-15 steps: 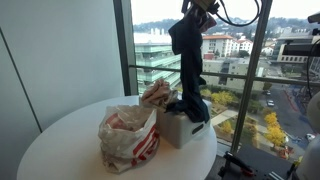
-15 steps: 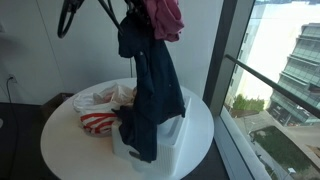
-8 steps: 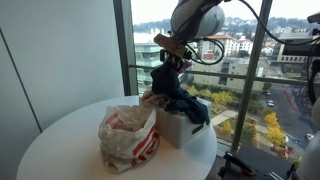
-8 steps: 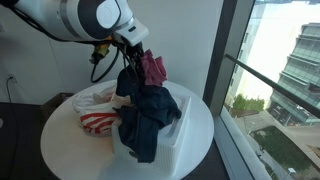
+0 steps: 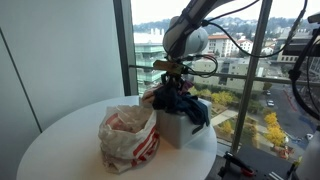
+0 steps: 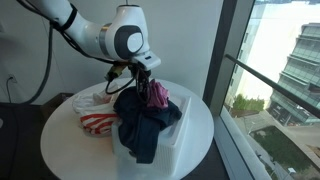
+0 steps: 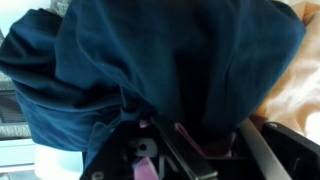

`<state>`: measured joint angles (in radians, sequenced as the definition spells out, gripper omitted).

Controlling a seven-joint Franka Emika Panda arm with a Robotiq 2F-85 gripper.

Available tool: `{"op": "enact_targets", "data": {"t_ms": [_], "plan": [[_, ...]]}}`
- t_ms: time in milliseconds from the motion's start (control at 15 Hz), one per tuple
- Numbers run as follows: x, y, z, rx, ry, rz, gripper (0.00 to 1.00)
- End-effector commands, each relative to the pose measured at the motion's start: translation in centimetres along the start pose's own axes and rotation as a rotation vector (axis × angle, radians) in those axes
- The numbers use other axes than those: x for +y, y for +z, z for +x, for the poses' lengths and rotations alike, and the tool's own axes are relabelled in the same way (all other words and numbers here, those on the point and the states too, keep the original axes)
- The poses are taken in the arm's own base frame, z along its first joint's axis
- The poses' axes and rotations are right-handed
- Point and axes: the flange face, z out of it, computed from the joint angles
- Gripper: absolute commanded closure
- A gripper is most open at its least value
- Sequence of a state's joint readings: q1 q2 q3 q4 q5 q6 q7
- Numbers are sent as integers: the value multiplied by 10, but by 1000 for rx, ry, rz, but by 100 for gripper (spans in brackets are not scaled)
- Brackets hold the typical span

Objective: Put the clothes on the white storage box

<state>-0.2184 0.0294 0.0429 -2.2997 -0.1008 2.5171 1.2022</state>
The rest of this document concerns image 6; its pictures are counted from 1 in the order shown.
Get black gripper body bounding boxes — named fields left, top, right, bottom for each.
left=127, top=61, right=152, bottom=82

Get pink cloth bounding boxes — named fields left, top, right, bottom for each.
left=145, top=78, right=170, bottom=110

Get dark navy cloth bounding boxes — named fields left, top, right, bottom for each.
left=112, top=85, right=184, bottom=165

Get white plastic storage box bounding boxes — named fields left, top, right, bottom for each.
left=110, top=94, right=193, bottom=176

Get brown cardboard box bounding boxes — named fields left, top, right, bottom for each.
left=40, top=92, right=75, bottom=122

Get red white striped cloth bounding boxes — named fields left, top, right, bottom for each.
left=71, top=87, right=122, bottom=136

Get dark window railing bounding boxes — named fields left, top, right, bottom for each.
left=224, top=53, right=320, bottom=120

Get yellowish wrist camera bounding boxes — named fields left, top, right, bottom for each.
left=105, top=64, right=127, bottom=82

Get dark window frame post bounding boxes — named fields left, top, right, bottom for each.
left=202, top=0, right=240, bottom=108

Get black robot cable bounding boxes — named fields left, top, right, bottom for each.
left=15, top=0, right=152, bottom=105

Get white wall outlet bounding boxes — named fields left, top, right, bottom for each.
left=7, top=73, right=18, bottom=85

